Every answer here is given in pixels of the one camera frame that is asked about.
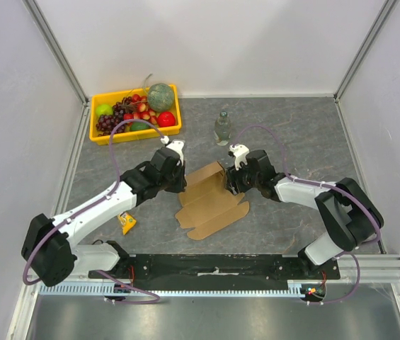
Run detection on brown cardboard box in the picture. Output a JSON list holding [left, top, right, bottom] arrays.
[[175, 161, 250, 241]]

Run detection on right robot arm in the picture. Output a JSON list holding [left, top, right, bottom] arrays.
[[226, 144, 384, 279]]

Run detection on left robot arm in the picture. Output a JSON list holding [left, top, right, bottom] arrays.
[[21, 140, 186, 287]]

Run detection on clear glass bottle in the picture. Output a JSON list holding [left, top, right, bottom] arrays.
[[214, 111, 231, 146]]

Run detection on red tomato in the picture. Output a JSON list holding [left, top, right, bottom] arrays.
[[156, 111, 176, 128]]

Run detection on green avocado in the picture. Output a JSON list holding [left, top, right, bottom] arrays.
[[130, 120, 151, 132]]

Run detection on yellow snack packet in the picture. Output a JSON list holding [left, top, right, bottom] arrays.
[[118, 212, 137, 235]]

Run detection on green netted melon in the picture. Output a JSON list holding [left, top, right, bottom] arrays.
[[147, 83, 175, 112]]

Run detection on dark purple grape bunch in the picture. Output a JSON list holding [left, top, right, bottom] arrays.
[[96, 114, 123, 137]]

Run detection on green apple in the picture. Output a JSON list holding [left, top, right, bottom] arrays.
[[95, 103, 114, 118]]

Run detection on yellow plastic fruit bin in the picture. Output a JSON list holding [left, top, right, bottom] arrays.
[[89, 84, 182, 145]]

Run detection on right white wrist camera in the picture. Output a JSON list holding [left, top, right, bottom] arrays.
[[229, 144, 250, 171]]

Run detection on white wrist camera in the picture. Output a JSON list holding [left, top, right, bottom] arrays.
[[161, 136, 185, 165], [229, 144, 250, 171]]

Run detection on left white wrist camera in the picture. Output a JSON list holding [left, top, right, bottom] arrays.
[[161, 136, 185, 165]]

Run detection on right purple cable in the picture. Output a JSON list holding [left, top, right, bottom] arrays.
[[233, 125, 384, 305]]

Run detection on purple cable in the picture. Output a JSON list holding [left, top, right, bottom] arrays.
[[233, 125, 384, 305], [22, 119, 161, 305]]

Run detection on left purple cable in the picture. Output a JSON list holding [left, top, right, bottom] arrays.
[[22, 119, 161, 305]]

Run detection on slotted cable duct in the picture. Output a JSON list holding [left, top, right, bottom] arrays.
[[39, 282, 326, 299]]

